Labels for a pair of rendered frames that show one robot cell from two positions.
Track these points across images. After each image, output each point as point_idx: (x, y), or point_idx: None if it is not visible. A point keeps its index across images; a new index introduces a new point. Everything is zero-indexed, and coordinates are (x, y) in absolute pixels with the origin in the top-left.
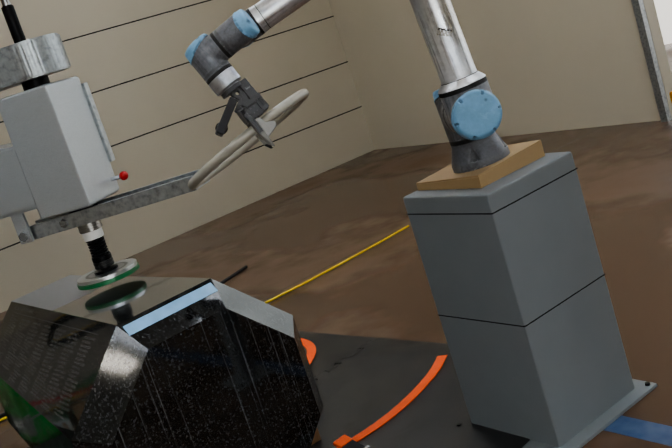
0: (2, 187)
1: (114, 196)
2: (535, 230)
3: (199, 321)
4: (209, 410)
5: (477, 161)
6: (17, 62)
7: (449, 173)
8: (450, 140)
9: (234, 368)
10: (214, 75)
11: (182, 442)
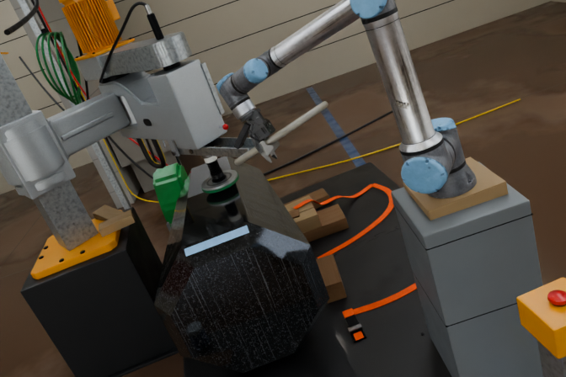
0: (159, 124)
1: (221, 138)
2: (472, 262)
3: (230, 254)
4: (236, 302)
5: (438, 193)
6: (151, 57)
7: None
8: None
9: (254, 281)
10: (232, 108)
11: (216, 318)
